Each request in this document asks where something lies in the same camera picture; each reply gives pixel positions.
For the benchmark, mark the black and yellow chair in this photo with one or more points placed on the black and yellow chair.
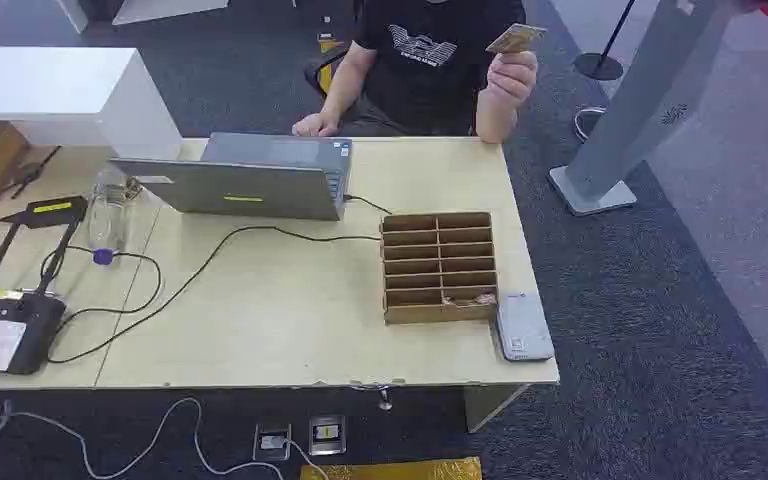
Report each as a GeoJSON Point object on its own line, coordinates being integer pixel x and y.
{"type": "Point", "coordinates": [324, 69]}

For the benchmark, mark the grey laptop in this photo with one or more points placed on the grey laptop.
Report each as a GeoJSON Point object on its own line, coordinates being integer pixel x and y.
{"type": "Point", "coordinates": [251, 189]}

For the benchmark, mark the person's left hand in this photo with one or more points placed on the person's left hand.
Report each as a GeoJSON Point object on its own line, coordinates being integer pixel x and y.
{"type": "Point", "coordinates": [511, 78]}

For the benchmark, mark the silver floor socket with plug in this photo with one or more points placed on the silver floor socket with plug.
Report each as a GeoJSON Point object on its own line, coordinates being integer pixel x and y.
{"type": "Point", "coordinates": [272, 442]}

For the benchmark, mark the clear plastic water bottle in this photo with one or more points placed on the clear plastic water bottle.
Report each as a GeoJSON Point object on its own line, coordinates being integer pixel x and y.
{"type": "Point", "coordinates": [107, 212]}

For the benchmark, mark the grey kiosk stand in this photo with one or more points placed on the grey kiosk stand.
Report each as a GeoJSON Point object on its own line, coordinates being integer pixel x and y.
{"type": "Point", "coordinates": [649, 93]}

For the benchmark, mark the person's right hand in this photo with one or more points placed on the person's right hand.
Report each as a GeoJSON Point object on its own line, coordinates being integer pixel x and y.
{"type": "Point", "coordinates": [316, 125]}

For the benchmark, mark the wooden card box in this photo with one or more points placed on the wooden card box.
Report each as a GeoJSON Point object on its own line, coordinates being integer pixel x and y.
{"type": "Point", "coordinates": [438, 311]}

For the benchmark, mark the silver floor socket yellow label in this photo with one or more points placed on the silver floor socket yellow label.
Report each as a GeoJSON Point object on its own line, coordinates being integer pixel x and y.
{"type": "Point", "coordinates": [327, 434]}

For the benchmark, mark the gold printed card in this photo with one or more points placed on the gold printed card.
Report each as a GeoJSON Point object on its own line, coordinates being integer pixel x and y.
{"type": "Point", "coordinates": [516, 38]}

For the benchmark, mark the white cabinet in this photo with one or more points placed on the white cabinet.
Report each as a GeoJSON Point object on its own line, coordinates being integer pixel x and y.
{"type": "Point", "coordinates": [159, 8]}

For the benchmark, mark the small metal bolt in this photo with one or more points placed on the small metal bolt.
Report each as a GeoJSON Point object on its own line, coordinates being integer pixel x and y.
{"type": "Point", "coordinates": [384, 399]}

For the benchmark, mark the person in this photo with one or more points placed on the person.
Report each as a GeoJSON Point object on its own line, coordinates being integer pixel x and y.
{"type": "Point", "coordinates": [424, 73]}

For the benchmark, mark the black stanchion post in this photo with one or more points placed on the black stanchion post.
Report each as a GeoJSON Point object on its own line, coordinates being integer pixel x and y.
{"type": "Point", "coordinates": [597, 66]}

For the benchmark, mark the yellow floor mat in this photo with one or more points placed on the yellow floor mat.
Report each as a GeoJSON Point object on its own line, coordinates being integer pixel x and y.
{"type": "Point", "coordinates": [390, 470]}

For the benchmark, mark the black document scanner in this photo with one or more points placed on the black document scanner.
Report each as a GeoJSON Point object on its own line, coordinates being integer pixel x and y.
{"type": "Point", "coordinates": [0, 331]}

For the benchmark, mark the grey card reader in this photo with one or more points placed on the grey card reader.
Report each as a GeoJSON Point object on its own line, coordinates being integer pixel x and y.
{"type": "Point", "coordinates": [523, 328]}

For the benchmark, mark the pale desk leg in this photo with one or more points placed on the pale desk leg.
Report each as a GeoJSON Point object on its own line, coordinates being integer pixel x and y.
{"type": "Point", "coordinates": [486, 405]}

